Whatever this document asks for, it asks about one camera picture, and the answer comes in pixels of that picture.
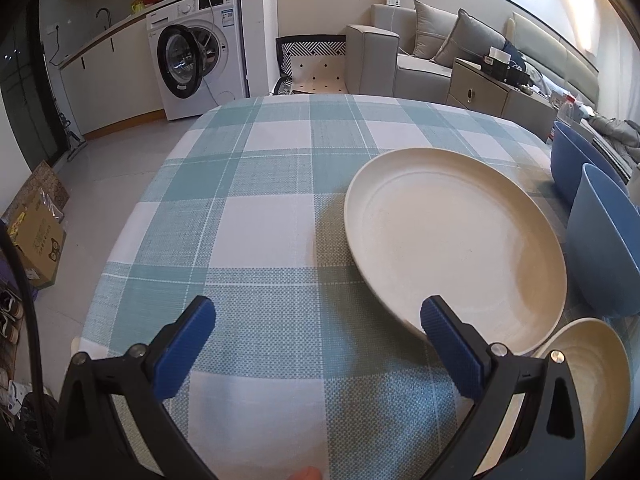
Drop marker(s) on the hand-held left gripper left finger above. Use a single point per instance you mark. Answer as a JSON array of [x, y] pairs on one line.
[[185, 355]]

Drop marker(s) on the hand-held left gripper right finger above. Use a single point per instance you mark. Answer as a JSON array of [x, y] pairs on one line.
[[452, 355]]

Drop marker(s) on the cream round plate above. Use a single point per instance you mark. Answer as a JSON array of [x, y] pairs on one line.
[[595, 385], [450, 240]]

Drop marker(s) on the blue bowl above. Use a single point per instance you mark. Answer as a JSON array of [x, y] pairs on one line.
[[575, 165], [610, 260]]

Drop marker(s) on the person's left hand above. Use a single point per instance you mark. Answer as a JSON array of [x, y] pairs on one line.
[[306, 474]]

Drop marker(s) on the green white checked tablecloth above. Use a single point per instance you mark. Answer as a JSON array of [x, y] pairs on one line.
[[250, 260]]

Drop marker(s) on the shoe rack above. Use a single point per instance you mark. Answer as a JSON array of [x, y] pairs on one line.
[[10, 320]]

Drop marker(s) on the cardboard box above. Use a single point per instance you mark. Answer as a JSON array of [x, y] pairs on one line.
[[35, 240]]

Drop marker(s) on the floor mop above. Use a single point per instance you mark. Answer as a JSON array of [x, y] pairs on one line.
[[70, 135]]

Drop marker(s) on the beige side cabinet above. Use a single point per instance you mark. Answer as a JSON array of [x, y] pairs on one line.
[[480, 92]]

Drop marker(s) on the clear plastic water bottle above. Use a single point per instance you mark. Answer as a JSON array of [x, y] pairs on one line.
[[568, 106]]

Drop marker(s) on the grey duvet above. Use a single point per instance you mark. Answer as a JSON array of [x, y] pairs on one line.
[[617, 132]]

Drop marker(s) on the white lower kitchen cabinet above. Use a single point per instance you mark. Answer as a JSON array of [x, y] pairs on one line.
[[115, 80]]

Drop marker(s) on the black storage box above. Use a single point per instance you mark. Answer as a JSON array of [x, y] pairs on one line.
[[505, 71]]

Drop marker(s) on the white washing machine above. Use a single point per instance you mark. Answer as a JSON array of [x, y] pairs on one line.
[[225, 60]]

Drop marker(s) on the grey sofa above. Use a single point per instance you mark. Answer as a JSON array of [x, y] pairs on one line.
[[370, 60]]

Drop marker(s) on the dark glass door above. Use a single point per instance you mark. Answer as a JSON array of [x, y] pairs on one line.
[[25, 85]]

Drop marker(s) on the grey piped cushion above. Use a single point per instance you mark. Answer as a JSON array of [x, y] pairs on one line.
[[470, 40]]

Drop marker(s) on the bed with padded headboard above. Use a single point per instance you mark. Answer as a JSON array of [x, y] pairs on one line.
[[555, 50]]

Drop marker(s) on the light grey cushion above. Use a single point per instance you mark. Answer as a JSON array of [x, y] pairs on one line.
[[432, 30]]

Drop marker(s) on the curved kitchen faucet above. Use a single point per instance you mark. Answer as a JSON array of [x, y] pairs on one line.
[[106, 17]]

